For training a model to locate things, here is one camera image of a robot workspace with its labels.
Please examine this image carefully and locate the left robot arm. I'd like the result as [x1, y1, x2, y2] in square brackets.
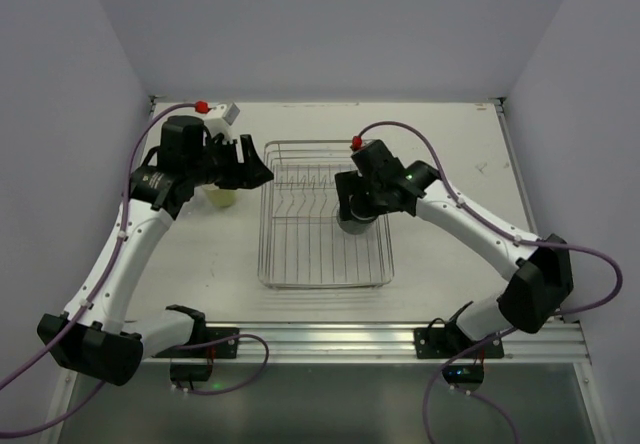
[37, 115, 273, 386]

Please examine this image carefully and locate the dark grey ceramic mug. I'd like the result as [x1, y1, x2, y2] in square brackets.
[336, 209, 377, 236]

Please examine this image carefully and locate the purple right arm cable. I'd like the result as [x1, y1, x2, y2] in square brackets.
[359, 122, 624, 315]

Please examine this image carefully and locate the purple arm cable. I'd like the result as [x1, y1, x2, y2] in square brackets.
[359, 122, 624, 315]
[0, 102, 201, 438]

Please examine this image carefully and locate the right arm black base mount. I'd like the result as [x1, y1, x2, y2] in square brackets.
[413, 302, 474, 360]

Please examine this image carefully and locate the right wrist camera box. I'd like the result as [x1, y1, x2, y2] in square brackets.
[350, 135, 367, 153]

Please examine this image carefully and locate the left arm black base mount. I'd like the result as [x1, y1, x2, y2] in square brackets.
[163, 327, 240, 360]

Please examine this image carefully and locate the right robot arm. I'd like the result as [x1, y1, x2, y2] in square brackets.
[334, 140, 573, 344]

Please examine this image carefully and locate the yellow-green ceramic mug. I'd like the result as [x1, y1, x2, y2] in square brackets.
[204, 188, 237, 209]

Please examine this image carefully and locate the aluminium table edge rail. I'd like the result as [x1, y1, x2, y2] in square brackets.
[67, 320, 591, 365]

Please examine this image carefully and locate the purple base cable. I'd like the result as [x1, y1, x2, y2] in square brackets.
[169, 333, 271, 396]
[423, 326, 521, 444]

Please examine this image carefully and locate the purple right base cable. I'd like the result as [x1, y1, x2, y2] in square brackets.
[423, 326, 521, 444]

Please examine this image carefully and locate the metal wire dish rack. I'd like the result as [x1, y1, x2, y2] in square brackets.
[258, 140, 394, 290]

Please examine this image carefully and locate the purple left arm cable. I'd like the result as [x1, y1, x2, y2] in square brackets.
[0, 102, 201, 438]

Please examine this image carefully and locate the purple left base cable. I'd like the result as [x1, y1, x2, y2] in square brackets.
[169, 333, 271, 396]

